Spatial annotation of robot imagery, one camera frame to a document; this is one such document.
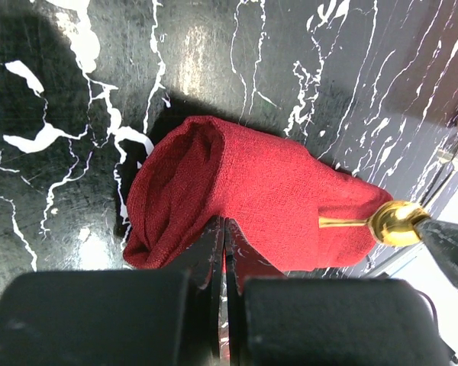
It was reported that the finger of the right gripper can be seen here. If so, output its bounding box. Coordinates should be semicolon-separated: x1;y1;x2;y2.
414;219;458;290

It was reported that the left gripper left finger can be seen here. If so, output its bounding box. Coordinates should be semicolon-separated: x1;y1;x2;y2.
168;216;224;365

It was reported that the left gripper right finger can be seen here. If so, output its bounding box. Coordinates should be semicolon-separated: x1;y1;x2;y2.
224;218;286;365

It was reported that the gold spoon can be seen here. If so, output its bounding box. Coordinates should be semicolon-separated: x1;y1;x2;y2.
318;201;431;247

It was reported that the red cloth napkin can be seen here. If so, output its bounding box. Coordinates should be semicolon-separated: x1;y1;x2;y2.
123;116;392;271

